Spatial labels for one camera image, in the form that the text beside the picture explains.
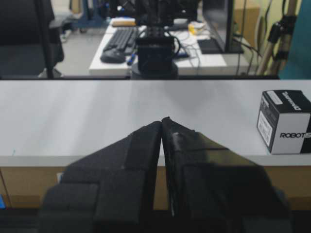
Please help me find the beige camera tripod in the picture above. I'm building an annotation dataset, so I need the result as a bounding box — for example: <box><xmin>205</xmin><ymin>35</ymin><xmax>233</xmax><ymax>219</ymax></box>
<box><xmin>256</xmin><ymin>0</ymin><xmax>297</xmax><ymax>75</ymax></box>

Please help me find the black office chair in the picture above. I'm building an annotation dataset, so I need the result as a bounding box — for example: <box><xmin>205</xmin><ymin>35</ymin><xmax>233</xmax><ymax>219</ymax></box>
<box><xmin>0</xmin><ymin>0</ymin><xmax>64</xmax><ymax>79</ymax></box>

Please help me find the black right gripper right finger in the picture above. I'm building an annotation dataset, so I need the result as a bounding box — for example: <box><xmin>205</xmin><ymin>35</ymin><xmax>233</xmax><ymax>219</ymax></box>
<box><xmin>161</xmin><ymin>117</ymin><xmax>292</xmax><ymax>233</ymax></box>

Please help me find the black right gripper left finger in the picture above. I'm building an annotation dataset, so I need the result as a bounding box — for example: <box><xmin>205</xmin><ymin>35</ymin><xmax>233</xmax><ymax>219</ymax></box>
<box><xmin>40</xmin><ymin>121</ymin><xmax>162</xmax><ymax>233</ymax></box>

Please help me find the black white Dynamixel box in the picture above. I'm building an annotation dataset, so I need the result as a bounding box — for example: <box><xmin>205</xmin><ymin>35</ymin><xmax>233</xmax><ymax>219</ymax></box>
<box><xmin>257</xmin><ymin>90</ymin><xmax>311</xmax><ymax>154</ymax></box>

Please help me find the black computer mouse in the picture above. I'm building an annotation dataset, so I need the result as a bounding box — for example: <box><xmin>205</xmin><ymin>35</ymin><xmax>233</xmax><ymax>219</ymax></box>
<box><xmin>100</xmin><ymin>50</ymin><xmax>126</xmax><ymax>64</ymax></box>

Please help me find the white base board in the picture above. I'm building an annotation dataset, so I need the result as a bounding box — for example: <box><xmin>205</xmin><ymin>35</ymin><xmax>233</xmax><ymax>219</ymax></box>
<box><xmin>0</xmin><ymin>80</ymin><xmax>311</xmax><ymax>166</ymax></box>

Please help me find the black keyboard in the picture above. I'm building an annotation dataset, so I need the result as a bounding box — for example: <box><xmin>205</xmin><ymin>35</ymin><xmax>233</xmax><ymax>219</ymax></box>
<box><xmin>103</xmin><ymin>27</ymin><xmax>138</xmax><ymax>56</ymax></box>

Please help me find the black computer monitor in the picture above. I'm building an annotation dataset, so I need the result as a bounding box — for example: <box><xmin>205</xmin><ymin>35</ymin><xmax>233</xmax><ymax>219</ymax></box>
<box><xmin>197</xmin><ymin>0</ymin><xmax>243</xmax><ymax>54</ymax></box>

